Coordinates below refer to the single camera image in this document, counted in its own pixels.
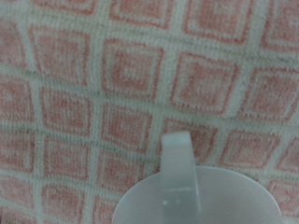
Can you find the pink checkered towel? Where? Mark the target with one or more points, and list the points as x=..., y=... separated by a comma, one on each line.
x=124, y=93

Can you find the white plastic mug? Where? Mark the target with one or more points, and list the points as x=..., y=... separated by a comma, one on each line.
x=193, y=199

